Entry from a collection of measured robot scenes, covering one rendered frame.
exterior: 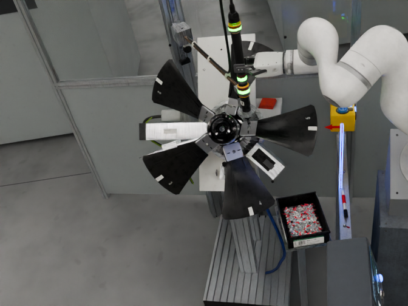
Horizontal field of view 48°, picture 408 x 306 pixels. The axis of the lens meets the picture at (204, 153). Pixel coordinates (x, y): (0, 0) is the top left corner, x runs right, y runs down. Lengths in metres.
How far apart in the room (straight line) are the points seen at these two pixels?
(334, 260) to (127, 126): 1.90
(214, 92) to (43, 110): 2.27
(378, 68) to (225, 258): 1.84
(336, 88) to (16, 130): 3.47
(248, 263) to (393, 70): 1.67
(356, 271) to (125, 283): 1.89
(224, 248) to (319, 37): 1.84
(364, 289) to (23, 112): 3.40
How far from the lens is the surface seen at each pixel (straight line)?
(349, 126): 2.07
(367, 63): 1.16
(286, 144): 1.74
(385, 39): 1.18
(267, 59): 1.62
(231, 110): 1.83
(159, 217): 3.20
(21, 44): 3.82
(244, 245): 2.50
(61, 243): 3.34
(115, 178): 3.29
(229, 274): 2.71
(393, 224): 1.80
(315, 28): 1.23
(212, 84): 2.08
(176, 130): 1.99
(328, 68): 1.17
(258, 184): 1.85
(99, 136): 3.06
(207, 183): 2.08
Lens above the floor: 2.29
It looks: 40 degrees down
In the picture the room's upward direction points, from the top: 13 degrees counter-clockwise
